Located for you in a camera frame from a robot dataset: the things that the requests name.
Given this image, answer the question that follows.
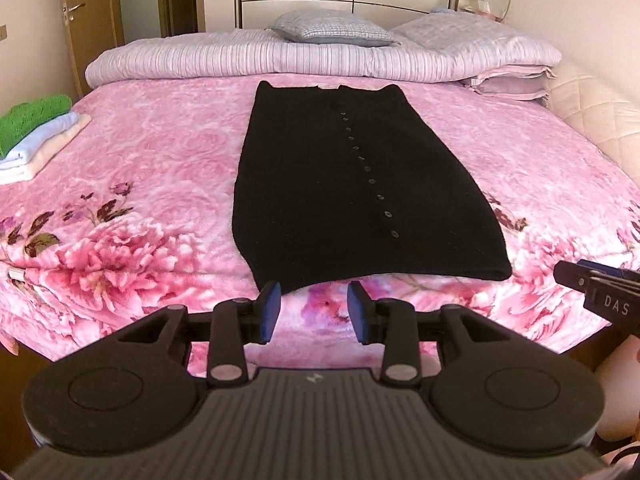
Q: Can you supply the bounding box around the striped lilac quilt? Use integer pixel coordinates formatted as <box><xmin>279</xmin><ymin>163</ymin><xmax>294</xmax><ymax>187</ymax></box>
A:
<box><xmin>84</xmin><ymin>27</ymin><xmax>451</xmax><ymax>92</ymax></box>

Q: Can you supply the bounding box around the green folded knit cloth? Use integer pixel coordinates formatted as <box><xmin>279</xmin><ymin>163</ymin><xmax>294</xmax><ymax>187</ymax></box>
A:
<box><xmin>0</xmin><ymin>94</ymin><xmax>73</xmax><ymax>158</ymax></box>

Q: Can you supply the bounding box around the pink floral blanket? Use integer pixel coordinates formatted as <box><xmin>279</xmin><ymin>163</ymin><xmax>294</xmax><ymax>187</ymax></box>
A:
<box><xmin>0</xmin><ymin>74</ymin><xmax>640</xmax><ymax>376</ymax></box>

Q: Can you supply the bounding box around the folded lilac patterned quilt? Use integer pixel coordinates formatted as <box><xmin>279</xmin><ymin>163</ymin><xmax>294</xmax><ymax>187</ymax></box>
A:
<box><xmin>390</xmin><ymin>10</ymin><xmax>563</xmax><ymax>83</ymax></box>

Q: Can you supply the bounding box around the light blue folded cloth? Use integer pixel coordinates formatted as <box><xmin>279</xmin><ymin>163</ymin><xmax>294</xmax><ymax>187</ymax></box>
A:
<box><xmin>4</xmin><ymin>110</ymin><xmax>81</xmax><ymax>163</ymax></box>

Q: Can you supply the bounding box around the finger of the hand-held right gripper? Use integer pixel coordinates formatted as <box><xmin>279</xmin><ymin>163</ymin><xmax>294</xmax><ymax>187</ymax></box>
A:
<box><xmin>553</xmin><ymin>261</ymin><xmax>596</xmax><ymax>291</ymax></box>
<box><xmin>575</xmin><ymin>259</ymin><xmax>640</xmax><ymax>288</ymax></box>

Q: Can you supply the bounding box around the white quilted headboard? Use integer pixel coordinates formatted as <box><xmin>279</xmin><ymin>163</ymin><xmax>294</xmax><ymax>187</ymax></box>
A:
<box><xmin>542</xmin><ymin>57</ymin><xmax>640</xmax><ymax>171</ymax></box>

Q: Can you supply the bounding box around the cream folded cloth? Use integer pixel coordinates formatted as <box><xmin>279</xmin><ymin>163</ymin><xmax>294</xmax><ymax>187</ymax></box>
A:
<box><xmin>20</xmin><ymin>114</ymin><xmax>93</xmax><ymax>181</ymax></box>

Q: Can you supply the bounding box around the black knit garment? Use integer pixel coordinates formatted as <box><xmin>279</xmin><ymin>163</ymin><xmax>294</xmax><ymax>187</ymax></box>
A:
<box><xmin>232</xmin><ymin>80</ymin><xmax>513</xmax><ymax>297</ymax></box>

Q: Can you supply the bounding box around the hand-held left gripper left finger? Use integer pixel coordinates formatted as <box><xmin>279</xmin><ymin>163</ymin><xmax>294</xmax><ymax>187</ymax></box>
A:
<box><xmin>116</xmin><ymin>281</ymin><xmax>282</xmax><ymax>388</ymax></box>

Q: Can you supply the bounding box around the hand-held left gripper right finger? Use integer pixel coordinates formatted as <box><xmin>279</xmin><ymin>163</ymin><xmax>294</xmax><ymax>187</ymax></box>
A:
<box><xmin>347</xmin><ymin>281</ymin><xmax>516</xmax><ymax>387</ymax></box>

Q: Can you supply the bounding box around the wooden door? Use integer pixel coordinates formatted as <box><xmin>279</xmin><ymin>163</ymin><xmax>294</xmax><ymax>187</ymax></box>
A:
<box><xmin>59</xmin><ymin>0</ymin><xmax>126</xmax><ymax>101</ymax></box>

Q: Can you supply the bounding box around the white folded cloth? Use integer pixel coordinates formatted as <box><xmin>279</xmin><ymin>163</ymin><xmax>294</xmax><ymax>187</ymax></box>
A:
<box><xmin>0</xmin><ymin>157</ymin><xmax>31</xmax><ymax>184</ymax></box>

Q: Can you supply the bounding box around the grey checked pillow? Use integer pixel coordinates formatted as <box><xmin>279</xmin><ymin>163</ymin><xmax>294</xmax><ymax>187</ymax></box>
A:
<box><xmin>270</xmin><ymin>9</ymin><xmax>401</xmax><ymax>48</ymax></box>

